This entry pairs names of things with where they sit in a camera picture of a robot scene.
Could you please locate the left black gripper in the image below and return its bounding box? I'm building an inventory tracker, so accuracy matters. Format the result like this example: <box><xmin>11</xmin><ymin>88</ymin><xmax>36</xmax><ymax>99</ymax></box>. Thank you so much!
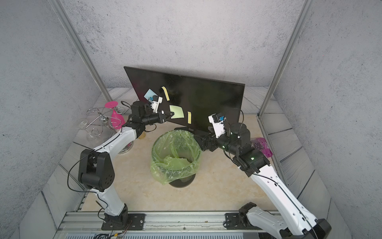
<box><xmin>140</xmin><ymin>111</ymin><xmax>174</xmax><ymax>127</ymax></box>

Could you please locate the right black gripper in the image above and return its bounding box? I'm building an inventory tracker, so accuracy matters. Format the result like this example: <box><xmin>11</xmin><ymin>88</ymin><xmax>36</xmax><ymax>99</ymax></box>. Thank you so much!
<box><xmin>195</xmin><ymin>126</ymin><xmax>241</xmax><ymax>158</ymax></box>

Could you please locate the green square sticky note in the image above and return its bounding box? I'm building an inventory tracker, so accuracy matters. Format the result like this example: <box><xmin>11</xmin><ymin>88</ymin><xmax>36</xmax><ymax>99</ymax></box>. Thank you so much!
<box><xmin>169</xmin><ymin>105</ymin><xmax>184</xmax><ymax>119</ymax></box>

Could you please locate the yellow strip sticky note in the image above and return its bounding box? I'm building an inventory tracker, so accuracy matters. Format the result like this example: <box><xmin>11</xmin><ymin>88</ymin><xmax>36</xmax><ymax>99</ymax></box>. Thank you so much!
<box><xmin>161</xmin><ymin>86</ymin><xmax>170</xmax><ymax>101</ymax></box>

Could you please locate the small yellow strip note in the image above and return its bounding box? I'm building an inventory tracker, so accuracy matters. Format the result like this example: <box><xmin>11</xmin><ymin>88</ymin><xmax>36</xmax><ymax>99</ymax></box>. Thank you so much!
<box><xmin>188</xmin><ymin>112</ymin><xmax>192</xmax><ymax>124</ymax></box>

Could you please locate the light blue sticky note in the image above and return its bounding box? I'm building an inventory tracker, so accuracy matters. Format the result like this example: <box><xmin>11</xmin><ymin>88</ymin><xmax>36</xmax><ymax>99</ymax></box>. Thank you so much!
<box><xmin>144</xmin><ymin>89</ymin><xmax>156</xmax><ymax>102</ymax></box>

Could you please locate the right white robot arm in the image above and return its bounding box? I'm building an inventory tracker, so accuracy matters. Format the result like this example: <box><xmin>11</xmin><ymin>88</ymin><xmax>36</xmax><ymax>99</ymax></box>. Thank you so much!
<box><xmin>194</xmin><ymin>122</ymin><xmax>332</xmax><ymax>239</ymax></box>

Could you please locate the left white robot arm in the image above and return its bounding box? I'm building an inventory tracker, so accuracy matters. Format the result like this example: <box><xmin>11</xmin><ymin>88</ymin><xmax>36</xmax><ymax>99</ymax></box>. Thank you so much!
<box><xmin>77</xmin><ymin>100</ymin><xmax>174</xmax><ymax>230</ymax></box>

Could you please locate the black monitor stand base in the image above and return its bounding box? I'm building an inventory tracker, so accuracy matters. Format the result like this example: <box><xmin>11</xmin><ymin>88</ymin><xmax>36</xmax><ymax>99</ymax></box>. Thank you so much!
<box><xmin>174</xmin><ymin>127</ymin><xmax>210</xmax><ymax>137</ymax></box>

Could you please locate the black flat monitor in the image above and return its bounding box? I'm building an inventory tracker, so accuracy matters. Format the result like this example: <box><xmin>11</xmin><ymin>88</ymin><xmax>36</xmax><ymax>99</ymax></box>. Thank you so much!
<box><xmin>124</xmin><ymin>66</ymin><xmax>245</xmax><ymax>131</ymax></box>

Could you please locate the black mesh trash bin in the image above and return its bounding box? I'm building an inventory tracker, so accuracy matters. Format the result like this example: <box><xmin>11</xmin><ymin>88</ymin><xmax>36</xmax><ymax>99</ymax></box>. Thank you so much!
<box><xmin>151</xmin><ymin>129</ymin><xmax>202</xmax><ymax>189</ymax></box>

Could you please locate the green plastic bin liner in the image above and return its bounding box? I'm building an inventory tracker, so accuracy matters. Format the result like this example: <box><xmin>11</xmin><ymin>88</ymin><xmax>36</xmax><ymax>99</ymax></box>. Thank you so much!
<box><xmin>150</xmin><ymin>129</ymin><xmax>203</xmax><ymax>185</ymax></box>

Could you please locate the amber plastic cup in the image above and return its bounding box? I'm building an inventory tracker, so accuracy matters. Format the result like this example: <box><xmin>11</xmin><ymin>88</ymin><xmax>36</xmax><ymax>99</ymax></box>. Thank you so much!
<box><xmin>138</xmin><ymin>131</ymin><xmax>146</xmax><ymax>139</ymax></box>

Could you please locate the purple snack packet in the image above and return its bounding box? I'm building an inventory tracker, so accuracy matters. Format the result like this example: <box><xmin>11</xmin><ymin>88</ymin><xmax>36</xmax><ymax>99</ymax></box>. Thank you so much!
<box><xmin>251</xmin><ymin>137</ymin><xmax>273</xmax><ymax>158</ymax></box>

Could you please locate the pink wine glass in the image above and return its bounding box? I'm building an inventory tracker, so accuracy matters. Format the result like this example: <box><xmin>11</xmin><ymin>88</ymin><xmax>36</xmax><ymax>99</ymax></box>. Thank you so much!
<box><xmin>104</xmin><ymin>101</ymin><xmax>125</xmax><ymax>130</ymax></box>

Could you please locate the clear wine glass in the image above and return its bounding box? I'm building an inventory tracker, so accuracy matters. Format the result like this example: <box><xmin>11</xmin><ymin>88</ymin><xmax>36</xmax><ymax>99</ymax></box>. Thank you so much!
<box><xmin>76</xmin><ymin>119</ymin><xmax>103</xmax><ymax>147</ymax></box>

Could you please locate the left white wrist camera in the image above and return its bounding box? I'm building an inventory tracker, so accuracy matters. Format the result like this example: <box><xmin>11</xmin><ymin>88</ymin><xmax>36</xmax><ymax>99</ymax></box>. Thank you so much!
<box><xmin>149</xmin><ymin>95</ymin><xmax>163</xmax><ymax>113</ymax></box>

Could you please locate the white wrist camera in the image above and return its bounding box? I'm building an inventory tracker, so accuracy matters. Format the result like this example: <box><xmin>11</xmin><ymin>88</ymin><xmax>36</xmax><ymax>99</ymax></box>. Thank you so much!
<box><xmin>209</xmin><ymin>113</ymin><xmax>226</xmax><ymax>138</ymax></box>
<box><xmin>149</xmin><ymin>95</ymin><xmax>163</xmax><ymax>113</ymax></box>

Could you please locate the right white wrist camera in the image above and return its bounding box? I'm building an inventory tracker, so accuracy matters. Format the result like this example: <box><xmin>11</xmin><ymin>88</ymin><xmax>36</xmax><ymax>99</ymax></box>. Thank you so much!
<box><xmin>209</xmin><ymin>113</ymin><xmax>226</xmax><ymax>138</ymax></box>

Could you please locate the chrome wire glass rack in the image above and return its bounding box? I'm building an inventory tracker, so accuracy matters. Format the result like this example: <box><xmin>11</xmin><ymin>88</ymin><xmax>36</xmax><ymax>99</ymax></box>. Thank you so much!
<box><xmin>75</xmin><ymin>106</ymin><xmax>129</xmax><ymax>149</ymax></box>

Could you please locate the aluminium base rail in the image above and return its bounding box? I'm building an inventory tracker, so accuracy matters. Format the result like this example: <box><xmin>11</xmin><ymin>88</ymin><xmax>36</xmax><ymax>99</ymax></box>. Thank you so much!
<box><xmin>54</xmin><ymin>211</ymin><xmax>277</xmax><ymax>239</ymax></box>

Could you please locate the left aluminium frame post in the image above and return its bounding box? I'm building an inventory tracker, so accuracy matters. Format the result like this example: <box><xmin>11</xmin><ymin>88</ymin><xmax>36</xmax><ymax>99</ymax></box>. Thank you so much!
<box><xmin>49</xmin><ymin>0</ymin><xmax>113</xmax><ymax>102</ymax></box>

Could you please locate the aluminium frame post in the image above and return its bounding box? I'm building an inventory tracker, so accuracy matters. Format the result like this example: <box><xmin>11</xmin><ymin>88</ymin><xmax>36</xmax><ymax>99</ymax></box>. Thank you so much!
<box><xmin>49</xmin><ymin>0</ymin><xmax>113</xmax><ymax>102</ymax></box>
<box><xmin>258</xmin><ymin>0</ymin><xmax>315</xmax><ymax>118</ymax></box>

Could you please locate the right aluminium frame post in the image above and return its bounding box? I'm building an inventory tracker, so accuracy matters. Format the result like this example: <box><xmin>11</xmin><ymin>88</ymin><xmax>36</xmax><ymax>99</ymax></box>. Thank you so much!
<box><xmin>258</xmin><ymin>0</ymin><xmax>315</xmax><ymax>118</ymax></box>

